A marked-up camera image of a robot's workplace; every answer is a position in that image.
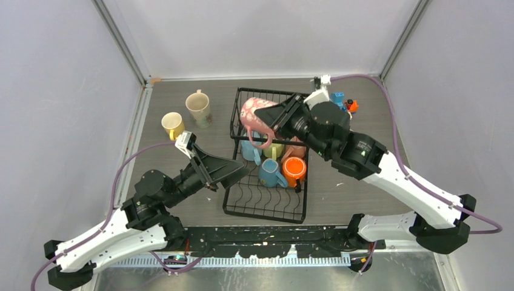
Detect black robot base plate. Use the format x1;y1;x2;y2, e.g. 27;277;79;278
163;226;372;258

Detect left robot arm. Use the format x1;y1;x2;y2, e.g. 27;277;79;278
44;141;249;290

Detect blue mug front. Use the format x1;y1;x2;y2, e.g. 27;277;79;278
258;158;288;188

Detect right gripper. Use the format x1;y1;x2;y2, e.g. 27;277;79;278
255;91;331;158

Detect light blue mug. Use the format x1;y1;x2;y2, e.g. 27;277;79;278
241;140;262;166

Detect toy block building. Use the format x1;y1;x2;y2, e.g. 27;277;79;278
330;92;347;112

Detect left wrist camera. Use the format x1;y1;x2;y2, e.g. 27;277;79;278
175;130;196;159

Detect black wire dish rack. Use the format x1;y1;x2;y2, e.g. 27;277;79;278
222;87;309;224

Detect light green mug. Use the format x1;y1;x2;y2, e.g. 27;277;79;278
262;143;285;161

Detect orange mug front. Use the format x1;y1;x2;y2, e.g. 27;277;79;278
282;156;307;187

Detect pink round mug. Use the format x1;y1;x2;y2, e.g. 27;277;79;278
239;97;277;149

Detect cream floral tall mug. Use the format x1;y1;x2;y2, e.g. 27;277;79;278
185;89;212;129

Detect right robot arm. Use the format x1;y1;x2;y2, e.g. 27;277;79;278
240;94;476;254

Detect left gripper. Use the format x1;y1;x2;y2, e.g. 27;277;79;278
164;144;252;208

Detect toy figure orange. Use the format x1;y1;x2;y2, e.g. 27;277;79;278
345;99;359;114

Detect salmon pink mug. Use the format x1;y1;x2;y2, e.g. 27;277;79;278
281;144;307;162

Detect yellow mug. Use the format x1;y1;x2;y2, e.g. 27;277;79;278
161;112;185;141

